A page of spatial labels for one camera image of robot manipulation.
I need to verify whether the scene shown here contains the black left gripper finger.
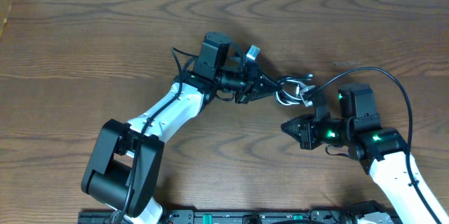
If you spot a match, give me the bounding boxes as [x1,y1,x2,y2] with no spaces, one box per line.
[258,72,282,93]
[245,88,278,103]

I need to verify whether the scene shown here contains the black USB cable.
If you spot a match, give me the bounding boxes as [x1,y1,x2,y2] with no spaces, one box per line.
[274,72,316,107]

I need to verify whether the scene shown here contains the white USB cable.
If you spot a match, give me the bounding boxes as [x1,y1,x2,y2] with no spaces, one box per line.
[276,79,314,108]

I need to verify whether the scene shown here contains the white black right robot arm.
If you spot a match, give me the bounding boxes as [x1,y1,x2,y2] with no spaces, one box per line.
[281,84,448,223]

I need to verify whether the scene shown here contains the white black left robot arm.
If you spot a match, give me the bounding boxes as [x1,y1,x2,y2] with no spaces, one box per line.
[81,32,281,223]

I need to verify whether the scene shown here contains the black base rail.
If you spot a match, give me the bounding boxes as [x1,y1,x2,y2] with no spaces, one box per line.
[77,201,401,224]

